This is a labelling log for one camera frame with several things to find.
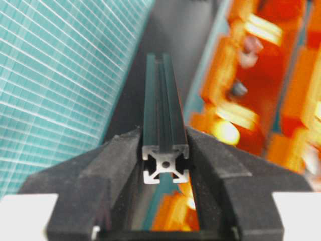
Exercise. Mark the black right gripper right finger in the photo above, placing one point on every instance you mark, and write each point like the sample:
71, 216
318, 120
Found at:
233, 188

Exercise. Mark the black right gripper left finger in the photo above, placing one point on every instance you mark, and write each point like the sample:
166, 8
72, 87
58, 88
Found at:
96, 188

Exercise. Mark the green grid cutting mat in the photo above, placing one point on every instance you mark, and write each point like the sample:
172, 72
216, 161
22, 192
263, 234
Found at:
63, 68

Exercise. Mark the black aluminium frame profile front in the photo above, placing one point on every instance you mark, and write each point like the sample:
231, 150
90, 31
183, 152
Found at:
165, 146

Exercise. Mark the yellow black screwdriver left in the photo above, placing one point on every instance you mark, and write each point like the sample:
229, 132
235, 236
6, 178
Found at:
225, 132

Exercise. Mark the orange container rack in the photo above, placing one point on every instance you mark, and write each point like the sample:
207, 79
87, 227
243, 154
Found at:
277, 121

